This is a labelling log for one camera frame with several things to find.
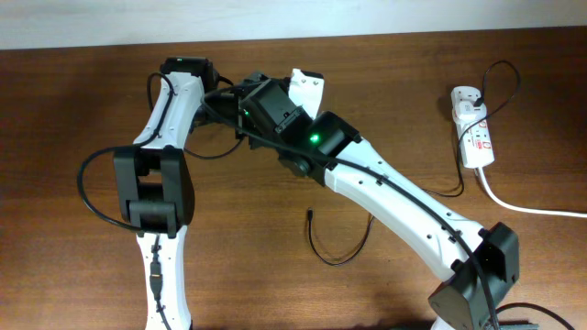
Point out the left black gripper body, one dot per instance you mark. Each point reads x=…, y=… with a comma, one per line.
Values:
x=223, y=107

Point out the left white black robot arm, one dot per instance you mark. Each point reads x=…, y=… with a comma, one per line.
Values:
x=155, y=189

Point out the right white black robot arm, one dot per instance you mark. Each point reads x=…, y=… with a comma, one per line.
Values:
x=477, y=267

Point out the white charger plug adapter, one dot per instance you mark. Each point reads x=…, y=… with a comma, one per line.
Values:
x=466, y=112

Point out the white power strip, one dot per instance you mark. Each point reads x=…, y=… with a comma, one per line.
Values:
x=476, y=147

